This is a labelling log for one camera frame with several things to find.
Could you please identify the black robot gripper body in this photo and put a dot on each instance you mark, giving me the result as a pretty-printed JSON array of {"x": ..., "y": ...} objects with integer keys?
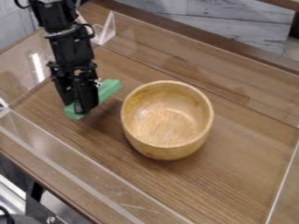
[{"x": 72, "y": 67}]

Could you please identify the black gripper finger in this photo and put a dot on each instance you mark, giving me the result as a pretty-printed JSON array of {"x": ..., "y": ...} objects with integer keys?
[
  {"x": 86, "y": 96},
  {"x": 63, "y": 85}
]

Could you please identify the green rectangular block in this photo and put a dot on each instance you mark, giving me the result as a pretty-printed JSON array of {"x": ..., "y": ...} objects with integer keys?
[{"x": 108, "y": 87}]

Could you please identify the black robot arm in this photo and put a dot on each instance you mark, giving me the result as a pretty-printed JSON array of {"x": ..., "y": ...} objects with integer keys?
[{"x": 56, "y": 16}]

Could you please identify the brown wooden bowl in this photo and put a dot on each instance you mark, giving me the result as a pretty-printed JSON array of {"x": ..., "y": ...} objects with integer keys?
[{"x": 167, "y": 117}]

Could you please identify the clear acrylic tray wall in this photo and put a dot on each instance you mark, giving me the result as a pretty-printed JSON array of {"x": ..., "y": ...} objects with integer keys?
[{"x": 103, "y": 197}]

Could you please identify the black table leg bracket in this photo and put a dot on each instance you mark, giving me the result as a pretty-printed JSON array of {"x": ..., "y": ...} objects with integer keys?
[{"x": 35, "y": 209}]

